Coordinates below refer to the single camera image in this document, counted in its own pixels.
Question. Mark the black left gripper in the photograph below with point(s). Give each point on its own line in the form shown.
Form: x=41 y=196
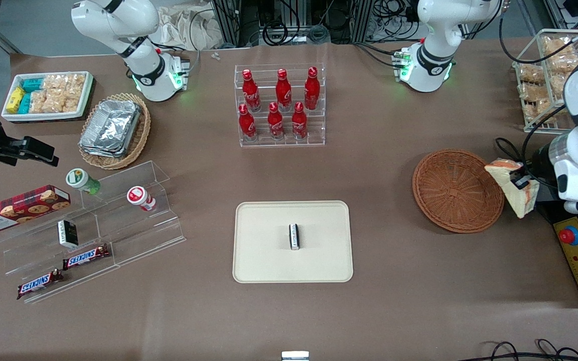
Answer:
x=538 y=161

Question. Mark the white rectangular snack tray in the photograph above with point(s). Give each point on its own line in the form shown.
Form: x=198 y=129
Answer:
x=87 y=98

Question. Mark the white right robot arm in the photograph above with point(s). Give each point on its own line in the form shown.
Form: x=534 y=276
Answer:
x=144 y=62

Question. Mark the green capped drink bottle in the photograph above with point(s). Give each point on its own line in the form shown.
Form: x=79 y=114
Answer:
x=81 y=180

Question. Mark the clear acrylic step shelf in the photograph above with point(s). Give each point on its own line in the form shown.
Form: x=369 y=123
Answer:
x=138 y=235

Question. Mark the clear fried snack bag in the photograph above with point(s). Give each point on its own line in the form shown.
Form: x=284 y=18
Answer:
x=559 y=46
x=545 y=106
x=562 y=64
x=531 y=73
x=531 y=93

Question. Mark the triangular sandwich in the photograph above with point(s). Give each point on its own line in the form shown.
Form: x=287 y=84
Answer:
x=520 y=200

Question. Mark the teal snack packet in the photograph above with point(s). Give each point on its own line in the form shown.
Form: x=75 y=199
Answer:
x=32 y=84
x=25 y=103

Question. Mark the brown round wicker basket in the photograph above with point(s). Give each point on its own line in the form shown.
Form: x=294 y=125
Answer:
x=454 y=193

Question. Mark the red capped drink bottle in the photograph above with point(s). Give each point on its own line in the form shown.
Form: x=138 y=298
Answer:
x=139 y=197

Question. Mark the beige crumpled cloth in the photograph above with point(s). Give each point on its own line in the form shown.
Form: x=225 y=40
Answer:
x=178 y=30

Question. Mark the red tartan cookie box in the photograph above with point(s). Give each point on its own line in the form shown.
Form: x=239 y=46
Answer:
x=18 y=208

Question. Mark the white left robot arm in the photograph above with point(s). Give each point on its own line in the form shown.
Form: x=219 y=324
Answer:
x=434 y=55

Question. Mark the yellow snack packet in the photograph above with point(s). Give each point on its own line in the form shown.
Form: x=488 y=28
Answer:
x=15 y=99

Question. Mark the brown snickers bar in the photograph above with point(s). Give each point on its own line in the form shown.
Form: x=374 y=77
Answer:
x=39 y=284
x=86 y=256

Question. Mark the red cola bottle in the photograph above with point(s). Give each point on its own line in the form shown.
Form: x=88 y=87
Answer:
x=299 y=124
x=283 y=93
x=312 y=90
x=247 y=125
x=251 y=93
x=275 y=124

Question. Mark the clear acrylic bottle rack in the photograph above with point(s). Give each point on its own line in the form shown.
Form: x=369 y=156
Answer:
x=314 y=135

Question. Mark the black white box edge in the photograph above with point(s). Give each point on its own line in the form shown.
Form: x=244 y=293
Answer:
x=295 y=356

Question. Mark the light oval wicker basket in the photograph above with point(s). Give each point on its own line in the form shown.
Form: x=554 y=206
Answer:
x=141 y=138

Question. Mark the aluminium frame post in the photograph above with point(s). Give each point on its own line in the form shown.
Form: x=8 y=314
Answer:
x=229 y=25
x=362 y=22

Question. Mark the stacked aluminium foil trays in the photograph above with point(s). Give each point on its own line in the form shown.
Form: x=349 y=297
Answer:
x=111 y=128

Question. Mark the small black carton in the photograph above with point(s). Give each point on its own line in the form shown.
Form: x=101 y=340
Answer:
x=68 y=233

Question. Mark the small black white box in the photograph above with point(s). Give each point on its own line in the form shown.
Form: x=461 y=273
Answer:
x=294 y=236

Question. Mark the clear rice cracker bag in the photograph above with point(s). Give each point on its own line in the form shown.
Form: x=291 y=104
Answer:
x=63 y=103
x=64 y=82
x=38 y=102

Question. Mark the beige rectangular tray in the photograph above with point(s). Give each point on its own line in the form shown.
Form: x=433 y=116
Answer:
x=269 y=260

